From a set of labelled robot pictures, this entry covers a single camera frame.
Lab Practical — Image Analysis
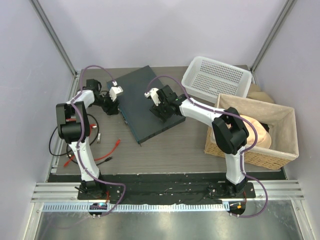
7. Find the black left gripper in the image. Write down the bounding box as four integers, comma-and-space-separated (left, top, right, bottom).
91, 91, 120, 116

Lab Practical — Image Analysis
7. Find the black network cable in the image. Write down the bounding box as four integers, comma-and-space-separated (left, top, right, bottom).
48, 113, 113, 166

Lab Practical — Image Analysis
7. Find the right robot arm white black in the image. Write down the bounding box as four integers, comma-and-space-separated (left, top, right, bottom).
144, 85, 249, 198

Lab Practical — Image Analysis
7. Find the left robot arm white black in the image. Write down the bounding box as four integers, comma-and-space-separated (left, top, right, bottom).
56, 79, 123, 200

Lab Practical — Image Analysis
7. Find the white perforated plastic basket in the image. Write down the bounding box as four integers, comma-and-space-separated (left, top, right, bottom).
181, 56, 252, 104

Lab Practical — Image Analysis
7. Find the black cloth in basket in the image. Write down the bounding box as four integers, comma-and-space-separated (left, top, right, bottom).
260, 122, 270, 132

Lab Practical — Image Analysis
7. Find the peach hat in basket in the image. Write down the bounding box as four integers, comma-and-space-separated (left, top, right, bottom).
241, 115, 272, 149

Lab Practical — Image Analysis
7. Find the wicker basket with fabric liner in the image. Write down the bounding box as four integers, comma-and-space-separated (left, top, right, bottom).
203, 93, 300, 171

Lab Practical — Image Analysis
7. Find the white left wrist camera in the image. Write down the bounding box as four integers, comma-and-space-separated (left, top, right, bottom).
109, 80, 124, 102

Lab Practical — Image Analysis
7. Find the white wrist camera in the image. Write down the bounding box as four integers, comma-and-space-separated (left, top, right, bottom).
144, 87, 161, 106
109, 80, 124, 102

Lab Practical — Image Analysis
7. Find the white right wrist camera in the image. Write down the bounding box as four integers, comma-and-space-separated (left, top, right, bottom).
144, 87, 161, 106

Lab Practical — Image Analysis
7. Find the dark network switch box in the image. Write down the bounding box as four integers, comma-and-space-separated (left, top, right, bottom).
109, 65, 186, 145

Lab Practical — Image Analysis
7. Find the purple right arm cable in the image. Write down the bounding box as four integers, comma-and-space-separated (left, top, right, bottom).
146, 74, 270, 218

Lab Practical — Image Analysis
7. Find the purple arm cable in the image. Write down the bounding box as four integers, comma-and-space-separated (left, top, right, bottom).
44, 64, 126, 230
146, 74, 270, 218

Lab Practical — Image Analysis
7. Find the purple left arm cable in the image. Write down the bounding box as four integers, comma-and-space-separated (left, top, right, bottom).
44, 64, 126, 230

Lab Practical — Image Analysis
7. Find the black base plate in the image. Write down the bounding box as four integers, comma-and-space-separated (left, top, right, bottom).
47, 172, 287, 201

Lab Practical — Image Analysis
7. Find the aluminium rail frame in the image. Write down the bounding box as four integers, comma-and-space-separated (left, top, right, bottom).
24, 174, 315, 240

